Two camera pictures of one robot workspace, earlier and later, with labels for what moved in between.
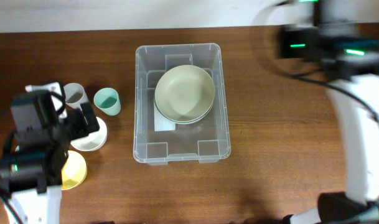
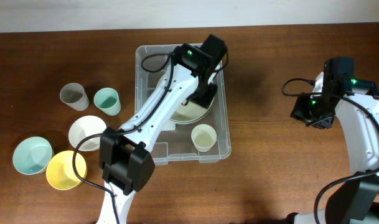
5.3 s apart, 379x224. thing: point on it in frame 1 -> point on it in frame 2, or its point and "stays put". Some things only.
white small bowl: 94,141 stays put
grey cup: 74,95 stays put
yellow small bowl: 73,172 stays put
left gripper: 76,118 -> 205,101
